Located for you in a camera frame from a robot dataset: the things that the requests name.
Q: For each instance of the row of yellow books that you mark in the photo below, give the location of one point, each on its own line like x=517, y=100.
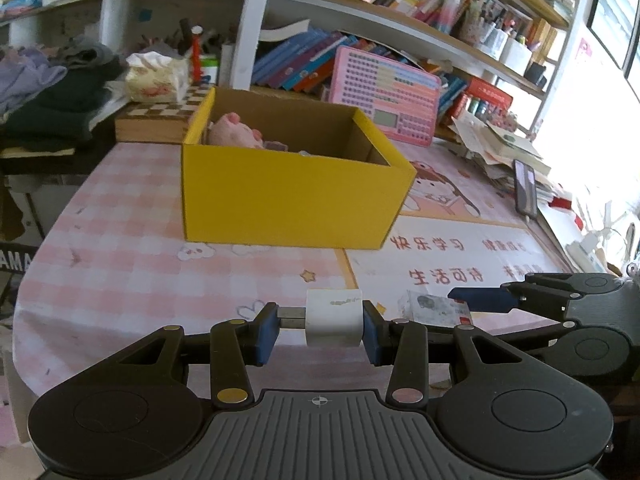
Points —
x=542, y=35

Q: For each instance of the wooden chess board box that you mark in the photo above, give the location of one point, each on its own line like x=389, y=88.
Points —
x=150, y=120

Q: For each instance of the pink gradient bottle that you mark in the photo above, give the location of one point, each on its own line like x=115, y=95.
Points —
x=448, y=10

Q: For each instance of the white pen holder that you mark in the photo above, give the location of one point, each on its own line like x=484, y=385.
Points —
x=515, y=57

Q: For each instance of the white shelf unit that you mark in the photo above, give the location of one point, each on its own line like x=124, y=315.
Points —
x=247, y=25

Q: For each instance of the white paper sheets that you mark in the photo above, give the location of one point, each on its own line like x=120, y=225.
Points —
x=560, y=230

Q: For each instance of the white power strip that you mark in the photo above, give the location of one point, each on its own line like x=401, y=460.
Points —
x=585, y=255

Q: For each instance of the small black box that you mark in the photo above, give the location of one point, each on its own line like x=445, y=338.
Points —
x=536, y=74

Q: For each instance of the floral tissue box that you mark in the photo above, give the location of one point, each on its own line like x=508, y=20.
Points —
x=155, y=80

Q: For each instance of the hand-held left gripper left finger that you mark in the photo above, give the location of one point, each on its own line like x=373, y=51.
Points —
x=265, y=335

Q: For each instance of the thick grey book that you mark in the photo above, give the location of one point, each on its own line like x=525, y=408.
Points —
x=285, y=30

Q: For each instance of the black smartphone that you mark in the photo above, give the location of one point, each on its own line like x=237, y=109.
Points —
x=525, y=190

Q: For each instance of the green and white cup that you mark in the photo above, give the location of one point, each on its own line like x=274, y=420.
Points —
x=210, y=72

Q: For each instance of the row of colourful books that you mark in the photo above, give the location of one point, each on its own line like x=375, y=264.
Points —
x=290, y=65

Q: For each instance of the pink learning tablet toy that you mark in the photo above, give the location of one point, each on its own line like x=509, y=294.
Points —
x=380, y=85

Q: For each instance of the clear pen holder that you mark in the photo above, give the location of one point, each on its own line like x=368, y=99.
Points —
x=482, y=35

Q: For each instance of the red white bottle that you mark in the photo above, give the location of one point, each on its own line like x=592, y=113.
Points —
x=196, y=57

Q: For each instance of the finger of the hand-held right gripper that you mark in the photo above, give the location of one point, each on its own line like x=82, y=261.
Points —
x=480, y=299
x=545, y=340

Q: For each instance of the white power adapter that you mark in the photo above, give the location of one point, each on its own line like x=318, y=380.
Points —
x=332, y=317

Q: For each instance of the yellow cardboard box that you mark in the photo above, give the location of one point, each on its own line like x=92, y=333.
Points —
x=290, y=200

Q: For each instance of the pile of clothes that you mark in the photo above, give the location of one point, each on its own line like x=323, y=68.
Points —
x=55, y=100

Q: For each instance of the black keyboard instrument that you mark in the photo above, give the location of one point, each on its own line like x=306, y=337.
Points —
x=15, y=260

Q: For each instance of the pink plush pig toy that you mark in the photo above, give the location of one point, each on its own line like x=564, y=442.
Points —
x=232, y=132

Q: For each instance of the long red box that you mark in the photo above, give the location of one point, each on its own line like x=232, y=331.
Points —
x=490, y=92

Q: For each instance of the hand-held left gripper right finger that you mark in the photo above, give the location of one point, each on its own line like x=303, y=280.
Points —
x=372, y=335

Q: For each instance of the messy stack of papers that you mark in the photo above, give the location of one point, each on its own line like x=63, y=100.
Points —
x=505, y=145

